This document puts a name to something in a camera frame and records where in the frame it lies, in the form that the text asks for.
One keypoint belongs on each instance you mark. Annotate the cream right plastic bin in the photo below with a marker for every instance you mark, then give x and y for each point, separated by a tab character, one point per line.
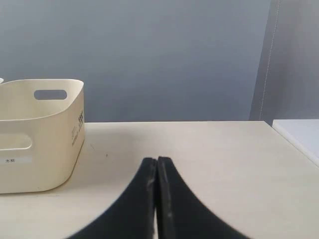
42	131

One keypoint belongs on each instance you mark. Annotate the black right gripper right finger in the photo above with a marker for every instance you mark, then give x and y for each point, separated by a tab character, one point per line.
180	214

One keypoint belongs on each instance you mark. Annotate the white side table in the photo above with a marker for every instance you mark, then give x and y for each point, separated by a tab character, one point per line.
303	134

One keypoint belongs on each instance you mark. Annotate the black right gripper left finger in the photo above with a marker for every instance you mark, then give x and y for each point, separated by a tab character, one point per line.
131	216

